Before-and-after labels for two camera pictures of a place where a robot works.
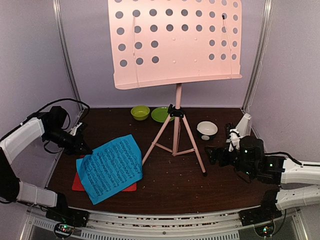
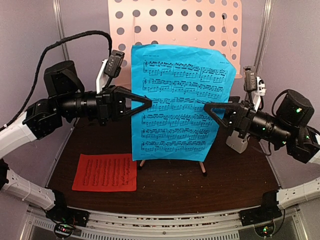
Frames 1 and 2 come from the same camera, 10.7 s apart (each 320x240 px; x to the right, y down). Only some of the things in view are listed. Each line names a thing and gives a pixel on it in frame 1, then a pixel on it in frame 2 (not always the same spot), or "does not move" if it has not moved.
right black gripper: (216, 151) → (241, 116)
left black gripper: (74, 149) → (110, 103)
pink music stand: (167, 42) does not move
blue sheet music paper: (110, 168) → (180, 81)
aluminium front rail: (106, 225) does not move
